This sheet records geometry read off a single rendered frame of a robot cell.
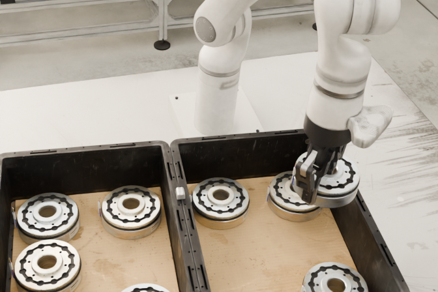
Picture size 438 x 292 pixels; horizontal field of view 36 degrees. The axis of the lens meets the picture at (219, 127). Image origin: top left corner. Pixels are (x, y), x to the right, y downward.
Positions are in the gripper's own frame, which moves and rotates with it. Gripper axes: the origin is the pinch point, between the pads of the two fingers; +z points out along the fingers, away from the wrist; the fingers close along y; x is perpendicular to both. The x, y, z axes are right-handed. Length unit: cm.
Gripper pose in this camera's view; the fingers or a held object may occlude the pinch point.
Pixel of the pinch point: (317, 185)
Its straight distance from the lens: 104.4
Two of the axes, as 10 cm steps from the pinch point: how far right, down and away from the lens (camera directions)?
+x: 8.1, 4.1, -4.1
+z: -0.6, 7.7, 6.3
